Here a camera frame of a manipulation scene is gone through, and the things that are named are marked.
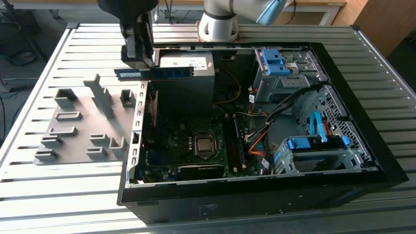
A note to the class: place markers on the grey power supply unit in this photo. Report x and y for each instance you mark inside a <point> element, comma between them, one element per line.
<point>182,90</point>

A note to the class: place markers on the grey parts rack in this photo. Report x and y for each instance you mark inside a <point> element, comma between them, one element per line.
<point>85,114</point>

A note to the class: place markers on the dark equipment beside table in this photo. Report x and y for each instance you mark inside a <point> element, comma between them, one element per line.
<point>19,36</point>

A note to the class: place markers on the CPU socket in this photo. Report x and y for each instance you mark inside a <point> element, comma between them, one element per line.
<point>206,155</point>

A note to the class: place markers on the blue drive bay latch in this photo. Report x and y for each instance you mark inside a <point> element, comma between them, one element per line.
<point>273,61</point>

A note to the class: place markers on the white framed desk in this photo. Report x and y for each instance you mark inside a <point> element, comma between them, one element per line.
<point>313,9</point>

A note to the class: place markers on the tall metal drive cage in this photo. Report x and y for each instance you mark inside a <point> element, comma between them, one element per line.
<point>279,87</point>

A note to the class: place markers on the blue-green RAM stick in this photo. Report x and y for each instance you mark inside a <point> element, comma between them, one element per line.
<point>173,72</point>

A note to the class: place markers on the low metal disk bay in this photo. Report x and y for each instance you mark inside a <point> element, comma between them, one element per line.
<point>325,153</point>

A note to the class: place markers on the green motherboard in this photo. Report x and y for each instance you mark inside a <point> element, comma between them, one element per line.
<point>175,146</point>

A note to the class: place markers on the hard disk in blue carrier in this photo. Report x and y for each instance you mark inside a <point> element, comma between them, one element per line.
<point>302,143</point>

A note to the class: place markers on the black graphics card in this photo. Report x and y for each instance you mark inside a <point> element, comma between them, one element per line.
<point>202,171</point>

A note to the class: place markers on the black open PC case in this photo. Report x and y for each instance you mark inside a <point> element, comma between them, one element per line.
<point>227,200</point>

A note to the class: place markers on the silver CPU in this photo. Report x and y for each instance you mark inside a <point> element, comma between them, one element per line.
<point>205,145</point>

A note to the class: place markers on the wooden cabinet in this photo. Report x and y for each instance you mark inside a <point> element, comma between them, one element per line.
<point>383,24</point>

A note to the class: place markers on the black RAM slot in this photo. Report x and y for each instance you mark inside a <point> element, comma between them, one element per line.
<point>230,143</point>

